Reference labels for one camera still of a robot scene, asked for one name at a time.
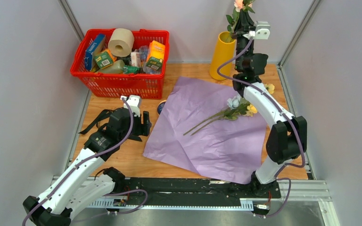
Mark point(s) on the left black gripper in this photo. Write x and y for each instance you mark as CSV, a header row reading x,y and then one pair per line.
x,y
143,129

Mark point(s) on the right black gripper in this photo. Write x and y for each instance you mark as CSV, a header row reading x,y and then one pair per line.
x,y
245,24

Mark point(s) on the pink artificial flower stem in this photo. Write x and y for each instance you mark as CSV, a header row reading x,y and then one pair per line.
x,y
239,6

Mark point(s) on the black printed ribbon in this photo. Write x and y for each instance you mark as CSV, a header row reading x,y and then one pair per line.
x,y
104,114

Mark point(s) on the light blue artificial flower stem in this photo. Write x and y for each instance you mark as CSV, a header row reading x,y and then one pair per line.
x,y
232,104

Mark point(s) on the yellow artificial flower bunch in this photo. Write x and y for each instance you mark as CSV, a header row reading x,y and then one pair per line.
x,y
245,108

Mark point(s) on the pink purple wrapping paper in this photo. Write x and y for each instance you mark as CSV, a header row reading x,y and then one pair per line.
x,y
225,150

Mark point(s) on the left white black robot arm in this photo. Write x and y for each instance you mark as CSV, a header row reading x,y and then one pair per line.
x,y
60,203

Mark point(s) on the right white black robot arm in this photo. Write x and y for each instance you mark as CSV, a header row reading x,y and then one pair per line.
x,y
288,133

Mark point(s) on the yellow tapered vase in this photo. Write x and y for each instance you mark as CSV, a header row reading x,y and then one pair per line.
x,y
224,50

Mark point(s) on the masking tape roll blue label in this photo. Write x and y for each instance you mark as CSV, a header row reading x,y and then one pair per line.
x,y
160,107

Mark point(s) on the red plastic shopping basket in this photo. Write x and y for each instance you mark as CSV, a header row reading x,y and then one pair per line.
x,y
147,86

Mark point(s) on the dark green packet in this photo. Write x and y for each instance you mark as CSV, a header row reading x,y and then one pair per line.
x,y
131,69

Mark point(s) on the green liquid bottle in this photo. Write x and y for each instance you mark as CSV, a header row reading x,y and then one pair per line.
x,y
115,68

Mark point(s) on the orange yellow sponge pack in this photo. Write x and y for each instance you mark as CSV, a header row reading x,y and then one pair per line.
x,y
156,54

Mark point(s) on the white pink small carton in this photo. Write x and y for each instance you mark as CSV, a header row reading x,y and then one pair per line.
x,y
135,59

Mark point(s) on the green yellow carton box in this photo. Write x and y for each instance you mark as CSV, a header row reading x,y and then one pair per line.
x,y
105,59

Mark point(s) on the brown toilet paper roll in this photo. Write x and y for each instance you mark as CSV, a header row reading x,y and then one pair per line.
x,y
121,42

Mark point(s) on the blue snack box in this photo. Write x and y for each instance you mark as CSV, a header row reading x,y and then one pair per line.
x,y
92,50

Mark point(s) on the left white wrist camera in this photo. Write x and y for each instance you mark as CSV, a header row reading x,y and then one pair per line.
x,y
133,102

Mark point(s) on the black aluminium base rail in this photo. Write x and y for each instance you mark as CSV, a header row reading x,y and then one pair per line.
x,y
209,194

